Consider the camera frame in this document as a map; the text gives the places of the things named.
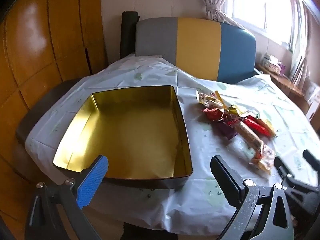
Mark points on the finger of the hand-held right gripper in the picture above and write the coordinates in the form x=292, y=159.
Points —
x=311, y=158
x=281, y=166

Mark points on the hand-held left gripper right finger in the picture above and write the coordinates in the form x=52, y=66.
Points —
x=225, y=177

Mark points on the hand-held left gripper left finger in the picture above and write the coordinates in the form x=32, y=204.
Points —
x=93, y=180

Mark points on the long clear snack packet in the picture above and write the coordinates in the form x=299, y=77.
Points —
x=255, y=145

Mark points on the orange gold snack packet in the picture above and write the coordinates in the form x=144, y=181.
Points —
x=269, y=128

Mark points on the purple foil candy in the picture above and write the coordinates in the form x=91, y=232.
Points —
x=226, y=129

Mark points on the red gold-print snack packet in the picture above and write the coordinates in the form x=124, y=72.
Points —
x=253, y=125

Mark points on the gold tin box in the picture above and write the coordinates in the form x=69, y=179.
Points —
x=125, y=130

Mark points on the red foil candy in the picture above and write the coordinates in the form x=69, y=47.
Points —
x=212, y=114

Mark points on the gold foil candy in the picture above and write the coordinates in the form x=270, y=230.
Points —
x=232, y=110

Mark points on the white green-print tablecloth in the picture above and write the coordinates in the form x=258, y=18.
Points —
x=200, y=142

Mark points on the white patterned bag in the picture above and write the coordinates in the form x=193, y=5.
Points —
x=312, y=95

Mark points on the hanging patterned curtain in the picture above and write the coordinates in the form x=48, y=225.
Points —
x=301, y=72

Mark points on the dark grey mattress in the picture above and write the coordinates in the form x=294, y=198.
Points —
x=37, y=112

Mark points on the purple box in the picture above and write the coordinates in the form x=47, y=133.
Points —
x=282, y=70

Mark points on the tissue box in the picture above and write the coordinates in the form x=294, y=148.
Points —
x=271, y=65

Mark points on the wooden wardrobe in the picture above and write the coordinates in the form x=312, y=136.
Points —
x=37, y=42

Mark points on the black rolled mat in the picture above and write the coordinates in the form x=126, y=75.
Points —
x=128, y=32

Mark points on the window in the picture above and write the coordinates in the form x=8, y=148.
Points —
x=262, y=2

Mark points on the tied patterned curtain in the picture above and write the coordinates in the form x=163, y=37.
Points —
x=212, y=5

